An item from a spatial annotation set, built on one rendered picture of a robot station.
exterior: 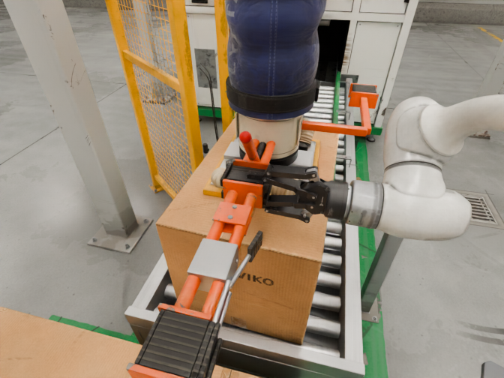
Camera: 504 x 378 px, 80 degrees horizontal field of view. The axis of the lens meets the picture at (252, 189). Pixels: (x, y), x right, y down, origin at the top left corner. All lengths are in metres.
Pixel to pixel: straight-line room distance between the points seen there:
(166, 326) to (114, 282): 1.52
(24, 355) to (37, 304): 0.86
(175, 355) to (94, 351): 0.71
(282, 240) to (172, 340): 0.37
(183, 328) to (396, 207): 0.40
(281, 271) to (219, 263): 0.28
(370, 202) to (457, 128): 0.19
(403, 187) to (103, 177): 1.52
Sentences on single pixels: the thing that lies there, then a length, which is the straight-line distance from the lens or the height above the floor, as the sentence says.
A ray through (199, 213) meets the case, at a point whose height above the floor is 0.95.
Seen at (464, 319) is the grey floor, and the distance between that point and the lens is 1.98.
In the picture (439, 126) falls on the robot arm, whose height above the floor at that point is 1.23.
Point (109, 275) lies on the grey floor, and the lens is 1.98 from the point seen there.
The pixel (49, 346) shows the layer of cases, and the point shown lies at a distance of 1.18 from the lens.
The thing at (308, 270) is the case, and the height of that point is 0.91.
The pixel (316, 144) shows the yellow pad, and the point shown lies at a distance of 1.01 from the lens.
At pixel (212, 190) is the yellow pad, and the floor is 0.97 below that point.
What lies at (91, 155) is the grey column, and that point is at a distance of 1.75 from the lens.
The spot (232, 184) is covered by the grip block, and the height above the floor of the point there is 1.10.
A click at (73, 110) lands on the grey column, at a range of 1.65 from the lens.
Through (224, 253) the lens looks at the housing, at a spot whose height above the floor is 1.09.
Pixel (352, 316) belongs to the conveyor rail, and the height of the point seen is 0.59.
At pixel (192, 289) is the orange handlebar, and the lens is 0.47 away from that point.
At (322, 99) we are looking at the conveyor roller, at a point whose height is 0.55.
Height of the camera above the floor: 1.47
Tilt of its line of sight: 39 degrees down
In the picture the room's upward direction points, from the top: straight up
